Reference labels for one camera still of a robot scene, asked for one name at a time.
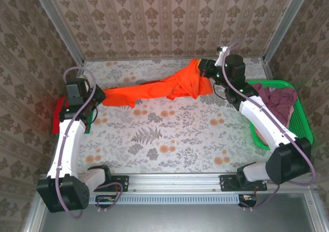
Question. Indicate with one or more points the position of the orange t-shirt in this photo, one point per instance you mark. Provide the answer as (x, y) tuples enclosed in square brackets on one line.
[(154, 90)]

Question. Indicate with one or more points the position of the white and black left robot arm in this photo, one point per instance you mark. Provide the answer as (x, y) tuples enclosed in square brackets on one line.
[(68, 144)]

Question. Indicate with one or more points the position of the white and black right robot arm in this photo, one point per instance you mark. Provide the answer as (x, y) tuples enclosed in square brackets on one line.
[(257, 116)]

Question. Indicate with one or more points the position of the red folded t-shirt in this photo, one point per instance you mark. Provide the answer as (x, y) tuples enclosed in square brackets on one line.
[(56, 118)]

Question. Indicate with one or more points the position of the mauve crumpled t-shirt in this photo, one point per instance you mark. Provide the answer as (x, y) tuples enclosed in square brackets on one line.
[(280, 100)]

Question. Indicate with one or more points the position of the green plastic basket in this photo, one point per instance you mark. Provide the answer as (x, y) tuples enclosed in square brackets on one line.
[(300, 124)]

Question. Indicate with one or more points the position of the grey metal front shelf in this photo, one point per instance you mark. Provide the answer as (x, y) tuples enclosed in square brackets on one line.
[(167, 219)]

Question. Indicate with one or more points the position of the aluminium frame post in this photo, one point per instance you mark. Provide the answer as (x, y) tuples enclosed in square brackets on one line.
[(56, 23), (285, 23)]

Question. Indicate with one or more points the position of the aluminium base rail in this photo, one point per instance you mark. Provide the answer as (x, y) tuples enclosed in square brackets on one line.
[(174, 183)]

